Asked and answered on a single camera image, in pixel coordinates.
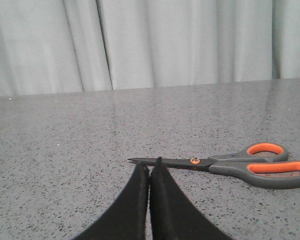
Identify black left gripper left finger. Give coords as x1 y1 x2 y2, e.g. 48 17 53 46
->
75 163 149 240

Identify white pleated curtain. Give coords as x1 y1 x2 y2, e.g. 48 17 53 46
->
0 0 300 97

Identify grey orange scissors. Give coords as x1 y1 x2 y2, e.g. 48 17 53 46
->
126 142 300 190

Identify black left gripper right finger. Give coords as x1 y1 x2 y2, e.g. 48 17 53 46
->
149 157 231 240

